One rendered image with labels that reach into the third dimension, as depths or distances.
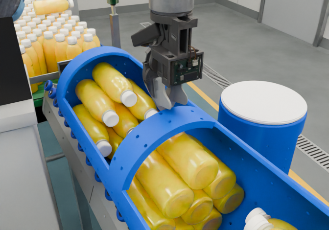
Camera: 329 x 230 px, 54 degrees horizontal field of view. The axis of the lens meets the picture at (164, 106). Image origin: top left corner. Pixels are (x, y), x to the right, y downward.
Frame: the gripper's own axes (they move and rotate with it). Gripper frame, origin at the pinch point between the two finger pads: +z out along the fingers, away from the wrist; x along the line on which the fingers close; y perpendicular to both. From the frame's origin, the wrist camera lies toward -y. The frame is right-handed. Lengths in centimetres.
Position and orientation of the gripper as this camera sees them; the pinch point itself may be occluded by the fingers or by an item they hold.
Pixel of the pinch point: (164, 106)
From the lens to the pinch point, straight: 65.6
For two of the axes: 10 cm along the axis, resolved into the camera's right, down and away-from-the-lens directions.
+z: 0.0, 8.5, 5.3
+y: 5.1, 4.6, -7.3
